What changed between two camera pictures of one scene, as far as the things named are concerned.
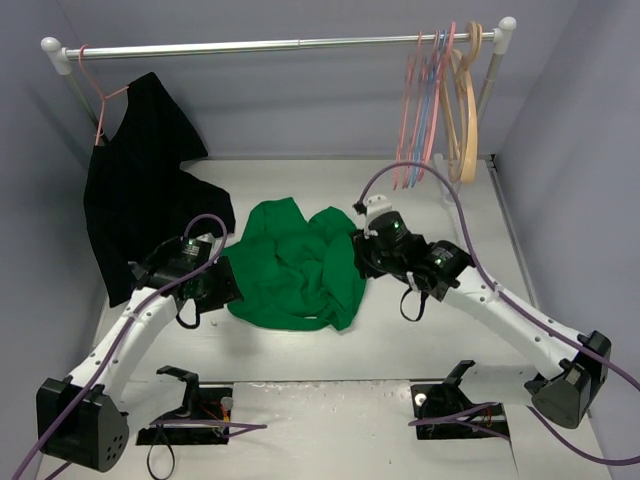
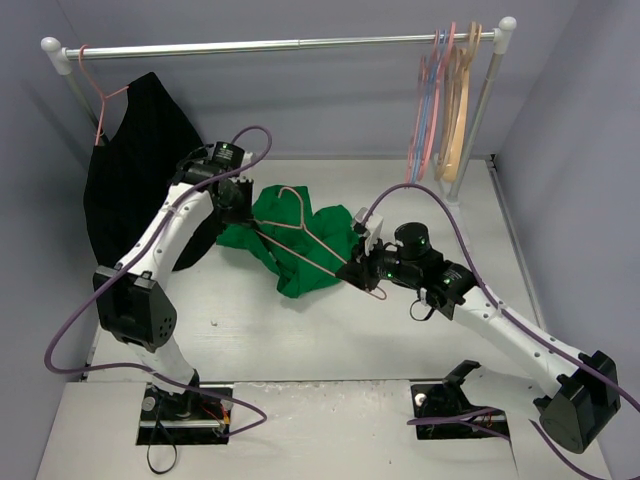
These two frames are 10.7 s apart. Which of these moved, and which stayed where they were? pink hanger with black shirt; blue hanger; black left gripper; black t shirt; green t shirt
Moved: black left gripper; green t shirt
Stayed: blue hanger; pink hanger with black shirt; black t shirt
